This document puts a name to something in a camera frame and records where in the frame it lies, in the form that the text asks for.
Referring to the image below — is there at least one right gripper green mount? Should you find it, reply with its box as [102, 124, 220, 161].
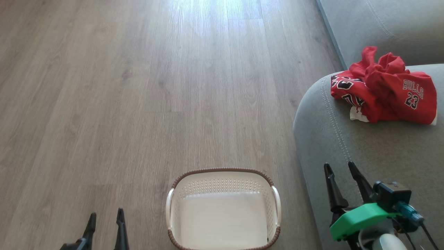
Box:
[324, 161, 399, 250]

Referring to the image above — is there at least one left gripper green mount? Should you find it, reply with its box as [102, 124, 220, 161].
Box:
[59, 207, 130, 250]

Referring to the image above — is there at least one red basketball jersey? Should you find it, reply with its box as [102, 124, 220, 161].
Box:
[330, 71, 370, 123]

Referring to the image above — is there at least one red Bulls jersey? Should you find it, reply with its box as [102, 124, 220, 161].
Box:
[350, 46, 438, 126]

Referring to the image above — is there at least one white basket with brown rim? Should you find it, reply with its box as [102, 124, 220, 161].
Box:
[165, 168, 282, 250]

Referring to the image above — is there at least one grey fabric sofa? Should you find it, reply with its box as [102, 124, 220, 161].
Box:
[293, 0, 444, 250]

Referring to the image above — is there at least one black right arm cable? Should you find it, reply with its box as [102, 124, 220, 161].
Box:
[402, 222, 439, 250]

